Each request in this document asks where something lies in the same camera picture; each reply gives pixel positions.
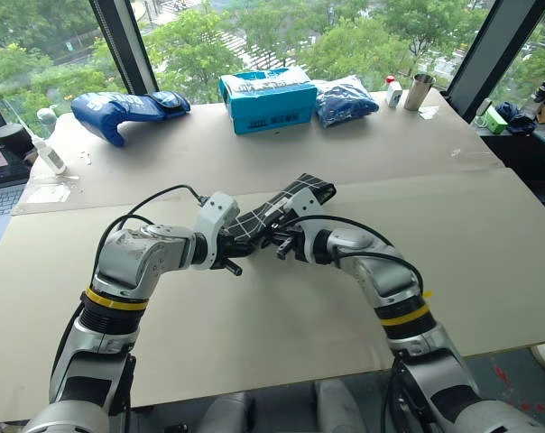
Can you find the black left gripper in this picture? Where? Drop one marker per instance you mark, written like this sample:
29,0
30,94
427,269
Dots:
232,248

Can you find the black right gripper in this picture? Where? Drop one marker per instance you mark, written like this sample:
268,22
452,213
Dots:
291,232

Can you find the black grid pencil pouch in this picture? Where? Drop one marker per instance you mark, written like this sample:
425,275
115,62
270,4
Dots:
299,189

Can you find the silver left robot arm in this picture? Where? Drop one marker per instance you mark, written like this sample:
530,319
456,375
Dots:
119,266

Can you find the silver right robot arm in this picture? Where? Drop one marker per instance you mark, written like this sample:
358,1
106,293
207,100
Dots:
381,270

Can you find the blue cardboard box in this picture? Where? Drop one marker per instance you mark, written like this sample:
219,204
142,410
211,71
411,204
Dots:
268,104

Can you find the dark rounded grey shape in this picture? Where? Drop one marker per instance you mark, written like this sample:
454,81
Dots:
340,406
229,412

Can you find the blue plastic wrapped bag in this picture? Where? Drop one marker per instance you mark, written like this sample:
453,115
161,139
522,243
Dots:
344,101

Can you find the small white red-capped bottle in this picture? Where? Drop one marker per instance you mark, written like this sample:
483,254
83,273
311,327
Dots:
394,94

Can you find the blue glove bag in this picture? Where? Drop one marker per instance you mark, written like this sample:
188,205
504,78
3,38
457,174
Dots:
110,113

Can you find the clear plastic label sheet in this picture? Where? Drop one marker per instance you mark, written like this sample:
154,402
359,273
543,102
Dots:
49,193

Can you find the metal cup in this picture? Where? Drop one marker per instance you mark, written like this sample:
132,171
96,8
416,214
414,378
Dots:
418,92

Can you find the white squeeze bottle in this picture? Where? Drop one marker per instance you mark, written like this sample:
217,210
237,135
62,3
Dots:
51,158

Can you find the grey-green lidded bottle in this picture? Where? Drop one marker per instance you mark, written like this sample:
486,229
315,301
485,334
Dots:
47,118

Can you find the white charger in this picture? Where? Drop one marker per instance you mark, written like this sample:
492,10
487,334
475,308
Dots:
482,110

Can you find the green box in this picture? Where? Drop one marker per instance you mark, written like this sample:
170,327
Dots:
497,121

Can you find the black round speaker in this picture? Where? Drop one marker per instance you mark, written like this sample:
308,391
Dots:
13,140

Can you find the dark blue folded umbrella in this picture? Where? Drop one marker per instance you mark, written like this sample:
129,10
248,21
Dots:
518,118

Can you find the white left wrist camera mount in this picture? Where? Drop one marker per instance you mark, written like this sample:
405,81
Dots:
216,216

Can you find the black window frame post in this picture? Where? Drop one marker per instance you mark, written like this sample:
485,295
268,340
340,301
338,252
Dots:
128,45
493,58

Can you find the black camera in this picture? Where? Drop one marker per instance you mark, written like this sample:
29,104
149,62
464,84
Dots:
543,90

